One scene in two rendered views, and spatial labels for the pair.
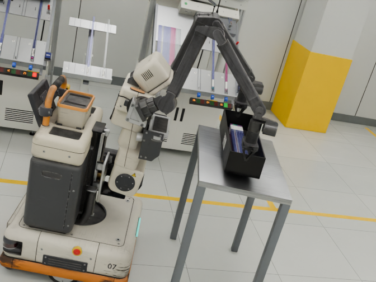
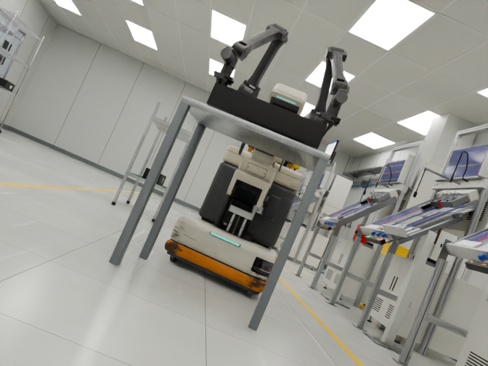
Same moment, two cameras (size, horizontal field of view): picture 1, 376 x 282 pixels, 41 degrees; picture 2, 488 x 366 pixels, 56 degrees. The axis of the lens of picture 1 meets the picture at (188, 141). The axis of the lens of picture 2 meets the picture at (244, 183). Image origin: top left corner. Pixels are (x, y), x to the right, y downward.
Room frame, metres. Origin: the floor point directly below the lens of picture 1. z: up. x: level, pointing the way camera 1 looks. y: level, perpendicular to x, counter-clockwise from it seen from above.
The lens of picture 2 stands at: (2.89, -2.44, 0.43)
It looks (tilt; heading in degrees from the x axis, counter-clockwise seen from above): 4 degrees up; 102
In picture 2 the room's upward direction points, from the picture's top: 23 degrees clockwise
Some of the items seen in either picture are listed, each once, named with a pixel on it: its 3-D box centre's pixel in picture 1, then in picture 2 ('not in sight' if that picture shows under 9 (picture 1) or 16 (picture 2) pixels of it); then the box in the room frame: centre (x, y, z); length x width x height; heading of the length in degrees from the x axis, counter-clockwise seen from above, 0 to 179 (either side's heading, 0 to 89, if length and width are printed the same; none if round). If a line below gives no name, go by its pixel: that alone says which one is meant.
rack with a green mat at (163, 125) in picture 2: not in sight; (160, 164); (0.99, 2.21, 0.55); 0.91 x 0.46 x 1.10; 106
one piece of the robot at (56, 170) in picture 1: (72, 159); (253, 191); (2.34, 0.57, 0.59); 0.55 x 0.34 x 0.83; 5
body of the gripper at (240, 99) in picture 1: (241, 97); (331, 113); (2.69, -0.24, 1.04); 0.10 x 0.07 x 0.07; 5
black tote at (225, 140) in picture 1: (240, 140); (266, 118); (2.41, -0.26, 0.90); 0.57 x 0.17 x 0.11; 5
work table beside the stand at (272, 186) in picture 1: (221, 220); (225, 211); (2.41, -0.29, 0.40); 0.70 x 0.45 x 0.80; 5
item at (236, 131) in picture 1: (238, 145); not in sight; (2.41, -0.26, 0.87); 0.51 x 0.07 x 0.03; 5
